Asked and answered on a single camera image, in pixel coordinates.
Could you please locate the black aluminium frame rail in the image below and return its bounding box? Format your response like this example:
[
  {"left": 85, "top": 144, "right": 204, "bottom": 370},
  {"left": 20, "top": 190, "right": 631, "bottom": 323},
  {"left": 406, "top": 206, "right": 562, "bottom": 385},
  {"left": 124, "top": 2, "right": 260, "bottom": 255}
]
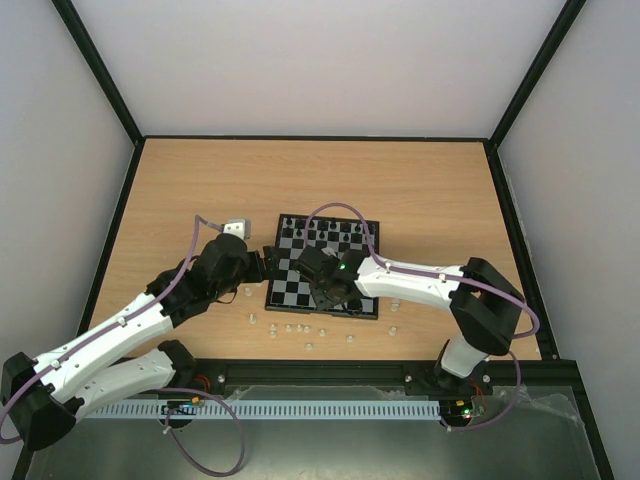
[{"left": 189, "top": 357, "right": 581, "bottom": 396}]

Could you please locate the light blue cable duct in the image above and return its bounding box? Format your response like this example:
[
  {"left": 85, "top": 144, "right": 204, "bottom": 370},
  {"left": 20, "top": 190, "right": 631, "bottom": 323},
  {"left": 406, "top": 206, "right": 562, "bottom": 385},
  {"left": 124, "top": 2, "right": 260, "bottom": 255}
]
[{"left": 89, "top": 399, "right": 441, "bottom": 421}]

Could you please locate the black white chessboard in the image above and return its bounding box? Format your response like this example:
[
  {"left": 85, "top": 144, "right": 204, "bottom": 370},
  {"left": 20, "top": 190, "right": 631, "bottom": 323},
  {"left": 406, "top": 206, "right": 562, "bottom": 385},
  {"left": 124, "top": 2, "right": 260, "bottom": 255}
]
[{"left": 265, "top": 213, "right": 379, "bottom": 320}]

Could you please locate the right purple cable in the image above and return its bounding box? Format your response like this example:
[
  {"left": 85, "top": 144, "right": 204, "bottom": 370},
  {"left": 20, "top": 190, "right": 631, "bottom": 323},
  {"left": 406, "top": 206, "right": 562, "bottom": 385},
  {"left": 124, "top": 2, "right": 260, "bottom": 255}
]
[{"left": 303, "top": 202, "right": 544, "bottom": 432}]

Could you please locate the purple cable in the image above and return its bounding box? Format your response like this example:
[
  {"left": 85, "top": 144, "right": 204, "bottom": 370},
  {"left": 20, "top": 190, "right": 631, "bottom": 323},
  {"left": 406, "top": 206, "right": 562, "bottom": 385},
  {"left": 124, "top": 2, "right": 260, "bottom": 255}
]
[
  {"left": 303, "top": 202, "right": 544, "bottom": 432},
  {"left": 0, "top": 214, "right": 247, "bottom": 475}
]

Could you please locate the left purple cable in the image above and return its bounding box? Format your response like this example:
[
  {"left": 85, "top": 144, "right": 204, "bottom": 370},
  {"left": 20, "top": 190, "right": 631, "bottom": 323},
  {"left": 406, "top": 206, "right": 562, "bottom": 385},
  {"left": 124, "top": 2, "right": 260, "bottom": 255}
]
[{"left": 0, "top": 214, "right": 247, "bottom": 475}]

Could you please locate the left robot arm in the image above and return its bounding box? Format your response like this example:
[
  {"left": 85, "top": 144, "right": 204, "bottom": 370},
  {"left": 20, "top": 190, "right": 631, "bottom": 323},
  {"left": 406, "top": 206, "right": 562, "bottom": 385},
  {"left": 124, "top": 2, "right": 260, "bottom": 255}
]
[{"left": 1, "top": 233, "right": 278, "bottom": 451}]

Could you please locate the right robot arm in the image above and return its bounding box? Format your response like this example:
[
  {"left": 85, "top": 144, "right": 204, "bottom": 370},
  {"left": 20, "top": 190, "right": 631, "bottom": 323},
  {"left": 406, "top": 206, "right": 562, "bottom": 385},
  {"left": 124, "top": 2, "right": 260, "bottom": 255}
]
[{"left": 292, "top": 246, "right": 523, "bottom": 394}]

